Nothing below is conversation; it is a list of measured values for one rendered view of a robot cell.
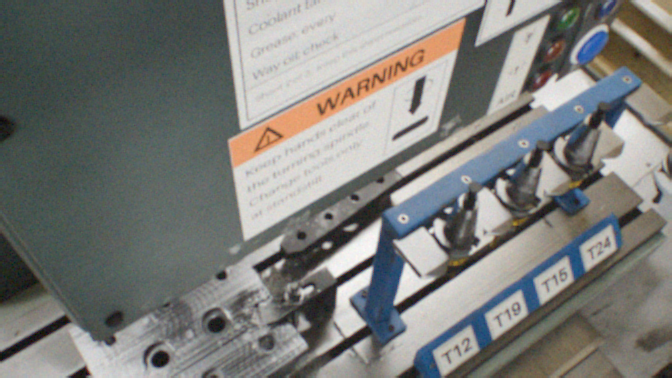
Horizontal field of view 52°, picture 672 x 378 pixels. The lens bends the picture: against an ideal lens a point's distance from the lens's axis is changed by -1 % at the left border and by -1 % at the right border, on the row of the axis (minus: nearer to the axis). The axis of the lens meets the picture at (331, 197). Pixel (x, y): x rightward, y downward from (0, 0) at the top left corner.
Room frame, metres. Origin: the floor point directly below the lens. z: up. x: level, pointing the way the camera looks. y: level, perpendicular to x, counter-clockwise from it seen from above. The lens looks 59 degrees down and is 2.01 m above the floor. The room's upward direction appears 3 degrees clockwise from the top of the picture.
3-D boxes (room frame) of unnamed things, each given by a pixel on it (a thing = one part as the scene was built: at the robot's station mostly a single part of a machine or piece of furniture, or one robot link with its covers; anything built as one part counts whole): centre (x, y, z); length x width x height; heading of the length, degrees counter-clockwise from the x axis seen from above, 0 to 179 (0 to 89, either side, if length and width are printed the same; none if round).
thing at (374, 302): (0.45, -0.09, 1.05); 0.10 x 0.05 x 0.30; 38
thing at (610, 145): (0.61, -0.38, 1.21); 0.07 x 0.05 x 0.01; 38
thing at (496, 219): (0.48, -0.21, 1.21); 0.07 x 0.05 x 0.01; 38
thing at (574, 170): (0.58, -0.34, 1.21); 0.06 x 0.06 x 0.03
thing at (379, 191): (0.62, -0.02, 0.93); 0.26 x 0.05 x 0.06; 133
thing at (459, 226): (0.44, -0.17, 1.26); 0.04 x 0.04 x 0.07
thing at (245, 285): (0.36, 0.21, 0.97); 0.29 x 0.23 x 0.05; 128
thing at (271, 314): (0.43, 0.04, 0.97); 0.13 x 0.03 x 0.15; 128
